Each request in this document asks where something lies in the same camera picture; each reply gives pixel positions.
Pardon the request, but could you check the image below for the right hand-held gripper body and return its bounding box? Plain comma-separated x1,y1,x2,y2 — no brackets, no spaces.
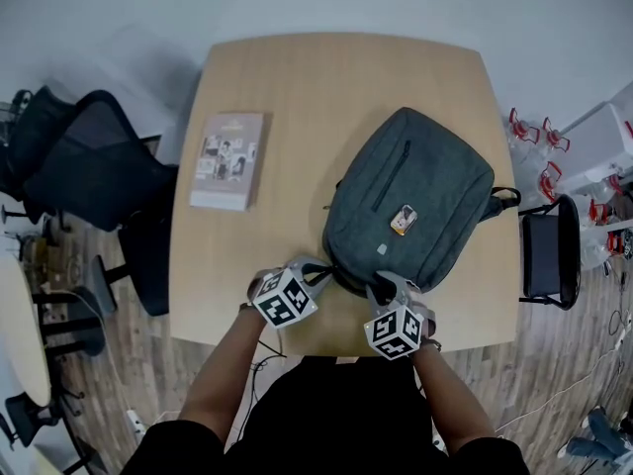
364,284,423,363

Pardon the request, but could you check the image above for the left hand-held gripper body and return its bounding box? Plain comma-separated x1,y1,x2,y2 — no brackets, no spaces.
246,257,318,331

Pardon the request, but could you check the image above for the dark grey backpack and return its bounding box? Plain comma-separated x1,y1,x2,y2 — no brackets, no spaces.
320,106,521,296

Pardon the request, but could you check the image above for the person's left forearm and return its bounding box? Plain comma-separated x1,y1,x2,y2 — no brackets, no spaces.
177,307,271,452

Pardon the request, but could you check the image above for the person's right forearm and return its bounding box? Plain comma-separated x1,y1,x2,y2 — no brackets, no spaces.
412,346,498,457

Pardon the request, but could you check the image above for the person's right hand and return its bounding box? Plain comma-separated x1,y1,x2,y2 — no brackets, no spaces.
411,289,439,341

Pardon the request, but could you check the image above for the small printed badge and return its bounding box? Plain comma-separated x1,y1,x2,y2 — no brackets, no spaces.
390,204,419,237

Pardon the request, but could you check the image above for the person's black clothing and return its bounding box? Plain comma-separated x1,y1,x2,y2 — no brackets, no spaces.
118,353,533,475

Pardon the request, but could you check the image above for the beige paperback book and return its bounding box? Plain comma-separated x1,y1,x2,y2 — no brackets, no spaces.
189,111,274,213

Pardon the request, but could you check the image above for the black folding chair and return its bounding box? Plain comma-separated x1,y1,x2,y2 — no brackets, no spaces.
517,194,581,311

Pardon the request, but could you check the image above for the group of clear water jugs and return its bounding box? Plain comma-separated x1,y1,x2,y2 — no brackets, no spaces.
506,106,633,271

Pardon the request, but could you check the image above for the white power strip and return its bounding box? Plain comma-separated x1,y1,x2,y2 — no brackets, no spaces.
126,408,147,439

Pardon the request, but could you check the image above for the black mesh office chair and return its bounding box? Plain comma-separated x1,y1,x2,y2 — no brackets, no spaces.
4,391,60,447
0,85,75,202
22,89,179,317

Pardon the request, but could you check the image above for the white cabinet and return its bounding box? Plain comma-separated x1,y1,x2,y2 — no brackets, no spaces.
558,81,633,192

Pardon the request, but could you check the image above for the round beige table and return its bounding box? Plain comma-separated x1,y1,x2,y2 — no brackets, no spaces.
0,254,108,410

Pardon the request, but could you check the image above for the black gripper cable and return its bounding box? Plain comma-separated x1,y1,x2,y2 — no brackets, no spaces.
249,341,288,405

